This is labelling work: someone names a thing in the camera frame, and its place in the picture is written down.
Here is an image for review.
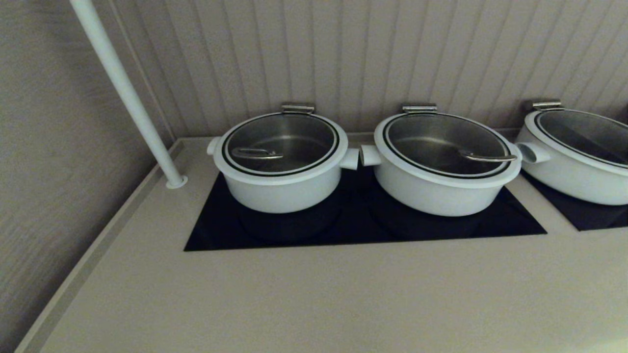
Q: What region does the white metal pole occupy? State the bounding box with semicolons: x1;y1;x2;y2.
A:
69;0;188;190

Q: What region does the wide black induction cooktop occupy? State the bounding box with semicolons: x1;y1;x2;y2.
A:
184;162;548;252

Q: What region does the white round cooking pot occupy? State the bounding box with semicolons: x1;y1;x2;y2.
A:
360;112;522;217
207;112;360;214
515;109;628;205

